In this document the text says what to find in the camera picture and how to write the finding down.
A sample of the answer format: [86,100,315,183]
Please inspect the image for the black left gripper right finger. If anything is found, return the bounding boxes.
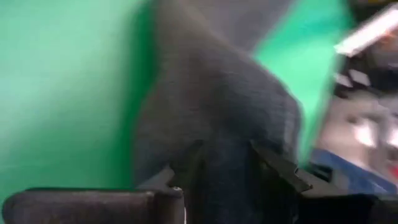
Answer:
[248,139,398,224]

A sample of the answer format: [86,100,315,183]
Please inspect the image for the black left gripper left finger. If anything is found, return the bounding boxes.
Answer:
[1,166,187,224]

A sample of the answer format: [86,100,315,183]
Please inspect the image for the dark blue jeans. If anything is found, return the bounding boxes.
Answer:
[132,0,304,224]

